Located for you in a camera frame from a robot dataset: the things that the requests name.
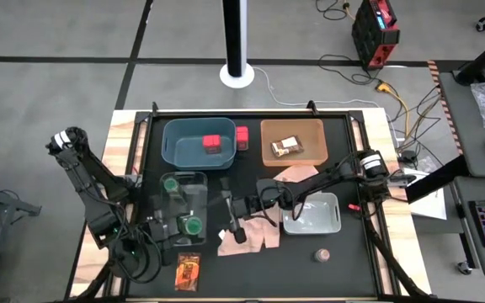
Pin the black slanted pole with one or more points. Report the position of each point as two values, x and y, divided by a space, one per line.
482 59

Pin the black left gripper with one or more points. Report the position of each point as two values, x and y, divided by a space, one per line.
162 229

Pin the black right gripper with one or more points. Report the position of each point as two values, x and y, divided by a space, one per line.
246 206

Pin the black slanted bar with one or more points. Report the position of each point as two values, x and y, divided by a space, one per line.
436 181

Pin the striped hazard tape strip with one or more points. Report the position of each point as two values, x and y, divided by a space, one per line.
436 80

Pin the brown white snack packet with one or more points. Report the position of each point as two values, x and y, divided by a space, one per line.
286 146

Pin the tower fan on round base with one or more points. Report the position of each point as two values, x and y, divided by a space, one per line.
236 78

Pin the orange spice packet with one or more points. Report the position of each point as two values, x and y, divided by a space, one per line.
188 272

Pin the black metal table frame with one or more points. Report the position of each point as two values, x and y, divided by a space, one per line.
183 113

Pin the red and black toolbox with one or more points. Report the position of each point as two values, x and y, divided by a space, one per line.
373 38

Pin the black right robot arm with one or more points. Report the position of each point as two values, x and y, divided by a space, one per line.
331 179

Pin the small red clip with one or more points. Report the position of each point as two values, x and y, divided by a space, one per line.
353 207

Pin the cork-lid glass spice jar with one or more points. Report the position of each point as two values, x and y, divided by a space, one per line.
322 255

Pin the white plastic bin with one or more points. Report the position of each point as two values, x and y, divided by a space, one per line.
322 219

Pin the red-lid spice tin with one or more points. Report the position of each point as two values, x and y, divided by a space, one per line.
242 136
211 144

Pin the orange plastic bin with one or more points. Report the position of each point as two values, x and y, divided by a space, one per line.
310 134

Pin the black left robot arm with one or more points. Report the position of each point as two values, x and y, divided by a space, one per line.
82 177

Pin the clear plastic bin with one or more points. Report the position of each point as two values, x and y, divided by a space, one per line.
171 206

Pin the pink cloth towel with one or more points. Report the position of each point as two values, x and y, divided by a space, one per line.
259 235

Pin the white paper sheet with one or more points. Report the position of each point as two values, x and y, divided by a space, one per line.
430 208

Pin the teal plastic bin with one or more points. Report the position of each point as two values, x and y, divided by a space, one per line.
183 151

